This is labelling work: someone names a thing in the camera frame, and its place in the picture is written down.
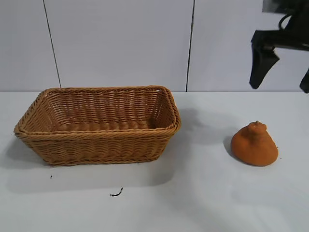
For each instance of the brown woven wicker basket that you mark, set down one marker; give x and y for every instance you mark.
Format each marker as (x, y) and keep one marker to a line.
(96, 145)

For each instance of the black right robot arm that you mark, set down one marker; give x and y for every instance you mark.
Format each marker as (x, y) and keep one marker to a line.
(298, 14)

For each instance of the curved black debris strip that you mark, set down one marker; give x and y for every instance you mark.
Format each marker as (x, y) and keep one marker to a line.
(117, 193)

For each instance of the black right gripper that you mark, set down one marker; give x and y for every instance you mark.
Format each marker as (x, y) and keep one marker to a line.
(287, 41)

